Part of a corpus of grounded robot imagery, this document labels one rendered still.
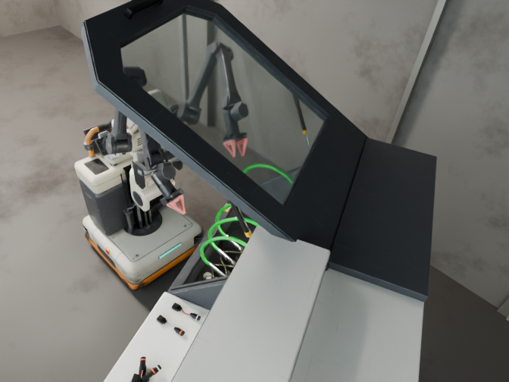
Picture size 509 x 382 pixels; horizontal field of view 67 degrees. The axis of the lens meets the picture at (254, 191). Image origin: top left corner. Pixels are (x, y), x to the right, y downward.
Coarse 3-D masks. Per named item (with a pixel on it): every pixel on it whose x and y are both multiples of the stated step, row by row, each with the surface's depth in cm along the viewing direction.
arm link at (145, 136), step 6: (144, 132) 155; (144, 138) 155; (150, 138) 155; (144, 144) 155; (150, 144) 154; (156, 144) 156; (144, 150) 155; (150, 150) 153; (156, 150) 157; (162, 150) 156; (144, 156) 156; (150, 156) 153; (156, 156) 154; (162, 156) 156; (150, 162) 153; (156, 162) 154; (162, 162) 156
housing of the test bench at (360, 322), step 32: (384, 160) 148; (416, 160) 150; (352, 192) 133; (384, 192) 134; (416, 192) 135; (352, 224) 121; (384, 224) 122; (416, 224) 123; (352, 256) 112; (384, 256) 113; (416, 256) 114; (320, 288) 106; (352, 288) 107; (384, 288) 108; (416, 288) 105; (320, 320) 99; (352, 320) 100; (384, 320) 101; (416, 320) 101; (320, 352) 93; (352, 352) 93; (384, 352) 94; (416, 352) 95
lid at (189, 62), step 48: (144, 0) 125; (192, 0) 140; (96, 48) 103; (144, 48) 116; (192, 48) 129; (240, 48) 145; (144, 96) 104; (192, 96) 117; (240, 96) 130; (288, 96) 146; (192, 144) 105; (240, 144) 118; (288, 144) 131; (336, 144) 145; (240, 192) 105; (288, 192) 119; (336, 192) 130
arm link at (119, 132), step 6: (114, 108) 175; (114, 114) 176; (120, 114) 174; (114, 120) 177; (120, 120) 175; (126, 120) 177; (114, 126) 178; (120, 126) 177; (114, 132) 178; (120, 132) 178; (126, 132) 181; (108, 138) 180; (114, 138) 179; (120, 138) 180; (126, 138) 182; (108, 144) 181; (114, 144) 180; (132, 144) 185; (108, 150) 183; (114, 150) 181
